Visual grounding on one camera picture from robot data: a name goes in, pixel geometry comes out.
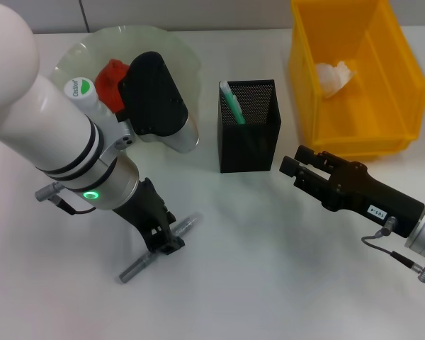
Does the yellow plastic bin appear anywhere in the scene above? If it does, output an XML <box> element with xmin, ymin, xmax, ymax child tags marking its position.
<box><xmin>287</xmin><ymin>0</ymin><xmax>425</xmax><ymax>159</ymax></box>

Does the red-orange plush orange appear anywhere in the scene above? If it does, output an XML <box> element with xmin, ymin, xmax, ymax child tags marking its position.
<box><xmin>94</xmin><ymin>59</ymin><xmax>130</xmax><ymax>114</ymax></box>

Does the gripper cable with plugs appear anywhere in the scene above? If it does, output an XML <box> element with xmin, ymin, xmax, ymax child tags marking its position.
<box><xmin>361</xmin><ymin>216</ymin><xmax>425</xmax><ymax>284</ymax></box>
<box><xmin>34</xmin><ymin>181</ymin><xmax>98</xmax><ymax>216</ymax></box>

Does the green glass fruit plate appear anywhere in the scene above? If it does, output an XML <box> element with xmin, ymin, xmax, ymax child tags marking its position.
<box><xmin>55</xmin><ymin>25</ymin><xmax>203</xmax><ymax>146</ymax></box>

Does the black mesh pen holder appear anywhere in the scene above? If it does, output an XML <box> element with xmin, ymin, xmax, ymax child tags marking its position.
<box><xmin>217</xmin><ymin>79</ymin><xmax>283</xmax><ymax>174</ymax></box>

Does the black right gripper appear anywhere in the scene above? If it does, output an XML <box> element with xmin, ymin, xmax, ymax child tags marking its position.
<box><xmin>278</xmin><ymin>144</ymin><xmax>425</xmax><ymax>239</ymax></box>

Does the silver glitter pen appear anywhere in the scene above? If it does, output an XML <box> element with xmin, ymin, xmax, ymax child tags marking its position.
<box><xmin>119</xmin><ymin>211</ymin><xmax>203</xmax><ymax>285</ymax></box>

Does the green utility knife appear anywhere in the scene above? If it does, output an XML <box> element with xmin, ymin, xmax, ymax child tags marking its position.
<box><xmin>219</xmin><ymin>80</ymin><xmax>247</xmax><ymax>125</ymax></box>

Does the clear water bottle green label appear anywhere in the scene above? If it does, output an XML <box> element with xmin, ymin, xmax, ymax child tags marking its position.
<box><xmin>64</xmin><ymin>77</ymin><xmax>113</xmax><ymax>118</ymax></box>

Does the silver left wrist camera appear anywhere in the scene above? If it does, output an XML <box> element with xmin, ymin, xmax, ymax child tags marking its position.
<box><xmin>113</xmin><ymin>51</ymin><xmax>200</xmax><ymax>155</ymax></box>

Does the left gripper cable with plugs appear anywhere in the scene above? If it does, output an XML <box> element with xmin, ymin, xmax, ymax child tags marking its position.
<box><xmin>34</xmin><ymin>181</ymin><xmax>98</xmax><ymax>216</ymax></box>

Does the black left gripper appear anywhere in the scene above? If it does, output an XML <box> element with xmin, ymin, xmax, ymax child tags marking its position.
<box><xmin>110</xmin><ymin>176</ymin><xmax>185</xmax><ymax>256</ymax></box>

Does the white paper ball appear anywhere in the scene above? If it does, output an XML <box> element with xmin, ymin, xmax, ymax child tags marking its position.
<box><xmin>315</xmin><ymin>60</ymin><xmax>358</xmax><ymax>100</ymax></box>

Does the right gripper cable with plugs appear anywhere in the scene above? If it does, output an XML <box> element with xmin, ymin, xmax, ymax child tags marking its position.
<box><xmin>361</xmin><ymin>216</ymin><xmax>425</xmax><ymax>284</ymax></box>

